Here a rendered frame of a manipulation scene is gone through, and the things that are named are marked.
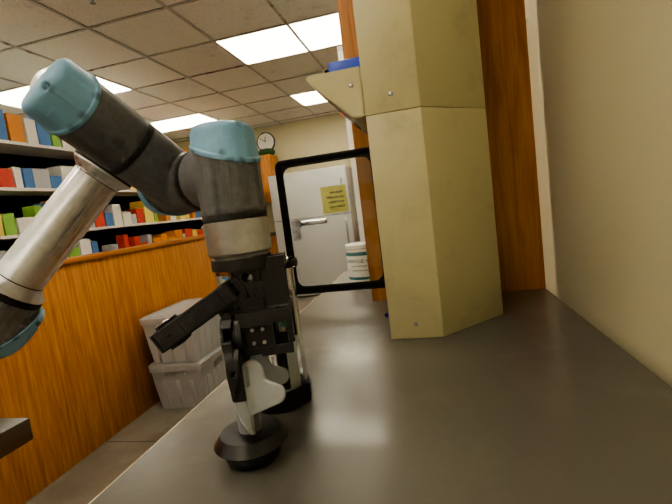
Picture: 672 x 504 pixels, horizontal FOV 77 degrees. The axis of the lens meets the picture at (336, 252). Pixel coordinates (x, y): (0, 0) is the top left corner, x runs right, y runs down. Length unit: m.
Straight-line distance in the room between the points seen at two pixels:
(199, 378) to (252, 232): 2.63
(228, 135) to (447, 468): 0.43
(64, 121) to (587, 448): 0.65
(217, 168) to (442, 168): 0.54
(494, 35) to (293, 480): 1.15
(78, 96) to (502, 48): 1.06
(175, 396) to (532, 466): 2.87
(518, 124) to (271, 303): 0.95
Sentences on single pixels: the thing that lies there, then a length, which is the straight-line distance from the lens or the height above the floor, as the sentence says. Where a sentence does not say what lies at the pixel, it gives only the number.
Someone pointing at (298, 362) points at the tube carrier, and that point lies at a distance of 0.67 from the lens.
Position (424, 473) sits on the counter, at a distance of 0.52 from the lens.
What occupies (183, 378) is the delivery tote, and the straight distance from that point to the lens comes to 3.13.
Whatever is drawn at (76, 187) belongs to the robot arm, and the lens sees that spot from 0.93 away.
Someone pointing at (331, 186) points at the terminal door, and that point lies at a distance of 1.21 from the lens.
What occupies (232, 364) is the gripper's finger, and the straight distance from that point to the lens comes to 0.49.
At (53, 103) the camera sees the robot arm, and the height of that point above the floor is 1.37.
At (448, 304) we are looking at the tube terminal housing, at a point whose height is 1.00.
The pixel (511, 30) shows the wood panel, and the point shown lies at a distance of 1.33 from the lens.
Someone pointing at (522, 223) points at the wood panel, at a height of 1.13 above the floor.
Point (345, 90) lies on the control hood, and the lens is 0.92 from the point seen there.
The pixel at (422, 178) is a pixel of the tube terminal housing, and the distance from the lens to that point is 0.87.
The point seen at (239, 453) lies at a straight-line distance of 0.55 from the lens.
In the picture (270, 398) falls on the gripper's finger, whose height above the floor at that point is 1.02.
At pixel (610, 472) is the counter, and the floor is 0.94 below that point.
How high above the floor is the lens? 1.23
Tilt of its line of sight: 6 degrees down
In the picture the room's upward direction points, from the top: 7 degrees counter-clockwise
